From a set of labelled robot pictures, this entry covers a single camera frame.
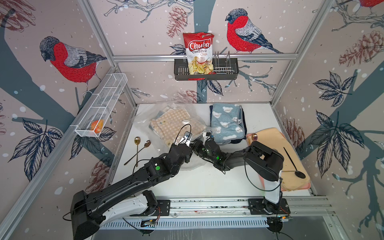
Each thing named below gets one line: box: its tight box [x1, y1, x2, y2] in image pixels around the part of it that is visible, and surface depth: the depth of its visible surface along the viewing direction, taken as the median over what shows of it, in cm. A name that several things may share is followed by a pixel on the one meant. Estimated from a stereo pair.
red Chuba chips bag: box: [183, 32, 216, 75], surface depth 85 cm
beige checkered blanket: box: [150, 107, 206, 145], surface depth 102 cm
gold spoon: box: [134, 136, 141, 167], surface depth 100 cm
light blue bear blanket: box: [211, 103, 245, 145], surface depth 103 cm
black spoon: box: [283, 146, 306, 179], surface depth 85 cm
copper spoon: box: [124, 140, 151, 166], surface depth 99 cm
